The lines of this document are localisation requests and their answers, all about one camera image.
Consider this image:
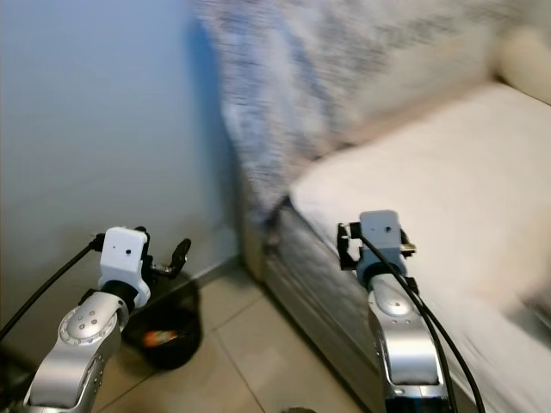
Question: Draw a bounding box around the beige bolster pillow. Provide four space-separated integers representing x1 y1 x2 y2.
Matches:
495 24 551 108

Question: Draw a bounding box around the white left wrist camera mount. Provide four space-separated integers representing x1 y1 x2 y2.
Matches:
99 225 150 298

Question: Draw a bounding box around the white grey patterned quilt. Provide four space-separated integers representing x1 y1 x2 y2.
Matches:
194 0 551 220

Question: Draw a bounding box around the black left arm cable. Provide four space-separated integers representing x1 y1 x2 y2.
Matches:
0 239 106 341

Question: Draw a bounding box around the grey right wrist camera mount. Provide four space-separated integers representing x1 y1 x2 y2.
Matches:
358 209 407 263

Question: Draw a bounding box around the black round bin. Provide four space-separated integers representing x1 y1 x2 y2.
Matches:
121 277 205 373

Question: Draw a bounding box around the orange rubbish piece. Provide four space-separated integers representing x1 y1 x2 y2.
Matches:
140 329 179 348

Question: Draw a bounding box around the white quilted mattress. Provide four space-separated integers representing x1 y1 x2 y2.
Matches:
288 80 551 413

